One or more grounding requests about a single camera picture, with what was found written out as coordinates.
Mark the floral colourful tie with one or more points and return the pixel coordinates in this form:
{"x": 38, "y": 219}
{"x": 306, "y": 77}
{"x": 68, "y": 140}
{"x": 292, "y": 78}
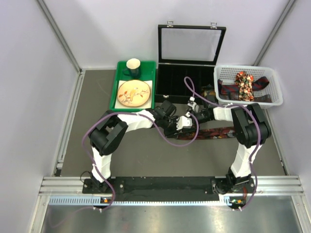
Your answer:
{"x": 244, "y": 82}

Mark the brown tie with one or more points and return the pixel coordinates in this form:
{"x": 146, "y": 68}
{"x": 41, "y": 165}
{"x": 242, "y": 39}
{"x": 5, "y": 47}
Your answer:
{"x": 208, "y": 92}

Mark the dark maroon tie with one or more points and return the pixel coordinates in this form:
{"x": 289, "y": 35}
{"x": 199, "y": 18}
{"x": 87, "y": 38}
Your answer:
{"x": 235, "y": 96}

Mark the dark red patterned tie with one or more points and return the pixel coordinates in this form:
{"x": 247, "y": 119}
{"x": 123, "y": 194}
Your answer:
{"x": 207, "y": 134}

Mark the bird pattern plate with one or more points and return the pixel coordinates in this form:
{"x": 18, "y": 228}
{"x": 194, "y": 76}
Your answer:
{"x": 133, "y": 93}

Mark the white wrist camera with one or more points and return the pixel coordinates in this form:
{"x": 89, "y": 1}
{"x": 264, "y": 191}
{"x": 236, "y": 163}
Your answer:
{"x": 192, "y": 105}
{"x": 184, "y": 122}

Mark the slotted cable duct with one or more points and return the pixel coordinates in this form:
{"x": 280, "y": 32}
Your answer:
{"x": 104, "y": 201}

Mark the black glass-lid display box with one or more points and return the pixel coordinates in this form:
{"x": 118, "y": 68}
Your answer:
{"x": 185, "y": 50}

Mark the red navy striped tie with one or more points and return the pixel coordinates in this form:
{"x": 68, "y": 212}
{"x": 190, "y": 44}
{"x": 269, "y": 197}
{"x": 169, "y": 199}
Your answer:
{"x": 258, "y": 85}

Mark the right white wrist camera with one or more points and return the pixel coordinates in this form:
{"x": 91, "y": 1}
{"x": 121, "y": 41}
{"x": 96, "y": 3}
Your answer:
{"x": 192, "y": 105}

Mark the dark green mug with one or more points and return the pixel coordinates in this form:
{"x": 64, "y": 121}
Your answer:
{"x": 132, "y": 68}

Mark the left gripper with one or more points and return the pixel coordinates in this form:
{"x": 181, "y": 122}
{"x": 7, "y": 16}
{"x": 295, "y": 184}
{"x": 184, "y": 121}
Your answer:
{"x": 173, "y": 132}

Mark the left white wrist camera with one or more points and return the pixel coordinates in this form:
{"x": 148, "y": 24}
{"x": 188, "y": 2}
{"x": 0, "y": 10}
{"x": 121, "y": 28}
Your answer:
{"x": 184, "y": 122}

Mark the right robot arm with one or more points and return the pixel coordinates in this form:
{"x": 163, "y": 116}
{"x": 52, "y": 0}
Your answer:
{"x": 251, "y": 131}

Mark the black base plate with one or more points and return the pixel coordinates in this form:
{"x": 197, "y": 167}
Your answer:
{"x": 123, "y": 185}

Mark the green plastic tray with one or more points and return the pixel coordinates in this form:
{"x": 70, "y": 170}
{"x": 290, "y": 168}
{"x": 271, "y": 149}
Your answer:
{"x": 148, "y": 73}

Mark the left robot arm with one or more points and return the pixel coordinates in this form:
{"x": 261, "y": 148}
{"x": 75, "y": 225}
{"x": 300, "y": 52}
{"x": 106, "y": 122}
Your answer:
{"x": 107, "y": 136}

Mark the white plastic basket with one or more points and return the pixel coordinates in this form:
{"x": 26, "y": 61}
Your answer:
{"x": 227, "y": 74}

